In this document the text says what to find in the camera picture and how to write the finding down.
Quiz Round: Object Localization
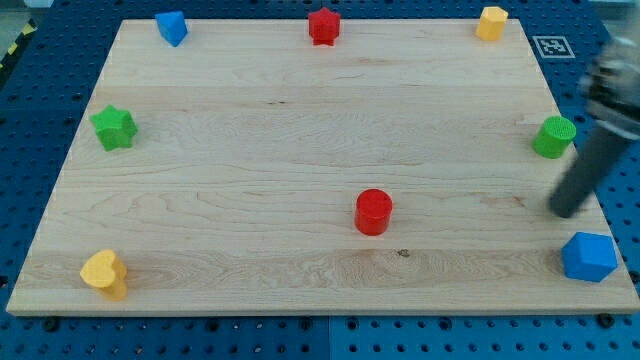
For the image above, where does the blue cube block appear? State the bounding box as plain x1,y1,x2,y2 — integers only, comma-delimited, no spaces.
561,232,619,282

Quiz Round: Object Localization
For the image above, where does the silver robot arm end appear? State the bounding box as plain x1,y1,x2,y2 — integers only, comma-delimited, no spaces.
580,7,639,141

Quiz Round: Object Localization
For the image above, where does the red cylinder block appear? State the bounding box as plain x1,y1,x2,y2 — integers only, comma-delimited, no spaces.
354,188,393,236

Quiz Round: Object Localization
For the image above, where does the light wooden board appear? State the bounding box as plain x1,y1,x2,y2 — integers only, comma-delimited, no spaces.
7,19,639,317

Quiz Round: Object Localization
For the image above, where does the red star block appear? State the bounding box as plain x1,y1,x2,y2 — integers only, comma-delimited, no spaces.
307,7,341,46

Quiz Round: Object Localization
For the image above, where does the green star block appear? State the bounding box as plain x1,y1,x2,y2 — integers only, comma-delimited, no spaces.
89,105,138,152

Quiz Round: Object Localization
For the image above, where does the blue triangular prism block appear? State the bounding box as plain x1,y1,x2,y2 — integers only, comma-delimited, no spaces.
154,10,188,47

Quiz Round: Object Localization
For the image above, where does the yellow hexagonal block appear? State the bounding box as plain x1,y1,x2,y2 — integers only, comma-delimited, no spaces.
475,6,509,41

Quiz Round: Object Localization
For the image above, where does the yellow heart block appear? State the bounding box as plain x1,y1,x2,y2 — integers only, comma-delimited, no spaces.
80,249,128,301

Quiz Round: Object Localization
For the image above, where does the green cylinder block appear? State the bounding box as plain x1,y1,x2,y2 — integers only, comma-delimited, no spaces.
532,116,577,159

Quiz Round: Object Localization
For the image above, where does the white fiducial marker tag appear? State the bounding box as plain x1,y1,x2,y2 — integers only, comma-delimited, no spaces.
533,35,575,59

